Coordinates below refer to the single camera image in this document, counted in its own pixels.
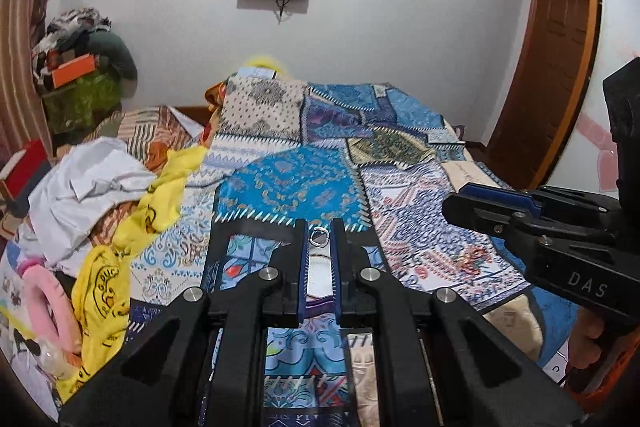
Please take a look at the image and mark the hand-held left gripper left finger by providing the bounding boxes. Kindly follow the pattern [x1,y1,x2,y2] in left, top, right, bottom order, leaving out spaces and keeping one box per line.
[60,219,308,427]

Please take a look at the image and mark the pink plush toy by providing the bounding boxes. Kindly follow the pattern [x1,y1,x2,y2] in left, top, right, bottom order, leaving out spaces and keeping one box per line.
[20,259,83,358]

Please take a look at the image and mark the wooden door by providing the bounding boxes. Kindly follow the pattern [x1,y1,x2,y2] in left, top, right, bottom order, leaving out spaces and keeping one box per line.
[485,0,603,192]

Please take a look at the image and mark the patchwork printed blanket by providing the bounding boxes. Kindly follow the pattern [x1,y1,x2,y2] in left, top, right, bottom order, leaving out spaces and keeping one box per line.
[127,74,583,427]

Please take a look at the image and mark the red box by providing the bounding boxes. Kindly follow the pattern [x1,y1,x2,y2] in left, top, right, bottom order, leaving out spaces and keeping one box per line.
[0,139,53,202]

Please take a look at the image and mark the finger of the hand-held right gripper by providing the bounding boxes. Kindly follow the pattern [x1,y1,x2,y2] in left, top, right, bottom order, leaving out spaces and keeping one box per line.
[457,182,621,220]
[442,193,616,260]

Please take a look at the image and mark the pile of clothes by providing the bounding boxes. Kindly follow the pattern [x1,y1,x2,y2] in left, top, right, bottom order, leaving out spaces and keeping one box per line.
[31,8,113,78]

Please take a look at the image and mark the green patterned cloth bundle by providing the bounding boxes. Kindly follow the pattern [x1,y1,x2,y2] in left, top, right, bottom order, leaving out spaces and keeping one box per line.
[41,69,123,138]

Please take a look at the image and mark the dark green pillow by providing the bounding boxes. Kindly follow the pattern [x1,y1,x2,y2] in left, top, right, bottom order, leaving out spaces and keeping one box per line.
[85,30,138,80]

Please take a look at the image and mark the striped orange brown cloth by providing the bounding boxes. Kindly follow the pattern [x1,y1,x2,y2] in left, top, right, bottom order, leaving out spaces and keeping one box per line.
[82,106,206,172]

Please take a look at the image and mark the person's right hand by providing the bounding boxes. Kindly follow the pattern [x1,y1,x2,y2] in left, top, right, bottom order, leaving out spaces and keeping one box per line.
[570,307,608,388]

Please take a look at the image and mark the orange box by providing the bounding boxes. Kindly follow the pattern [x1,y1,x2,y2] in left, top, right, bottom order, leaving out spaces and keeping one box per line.
[50,53,98,90]

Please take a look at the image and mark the black wall cable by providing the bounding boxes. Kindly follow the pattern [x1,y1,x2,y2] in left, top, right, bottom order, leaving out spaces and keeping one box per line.
[274,0,298,24]

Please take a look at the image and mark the yellow printed cloth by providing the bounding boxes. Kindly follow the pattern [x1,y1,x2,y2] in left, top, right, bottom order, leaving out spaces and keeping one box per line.
[55,147,207,403]

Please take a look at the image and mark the white crumpled cloth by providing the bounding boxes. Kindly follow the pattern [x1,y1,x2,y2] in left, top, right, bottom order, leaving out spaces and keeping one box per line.
[27,138,158,268]

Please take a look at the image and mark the striped brown curtain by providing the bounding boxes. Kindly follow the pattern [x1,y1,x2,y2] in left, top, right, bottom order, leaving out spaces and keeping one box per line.
[0,0,93,168]

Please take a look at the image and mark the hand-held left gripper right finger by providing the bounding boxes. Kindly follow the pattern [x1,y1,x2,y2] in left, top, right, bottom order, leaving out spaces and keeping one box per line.
[330,218,583,427]

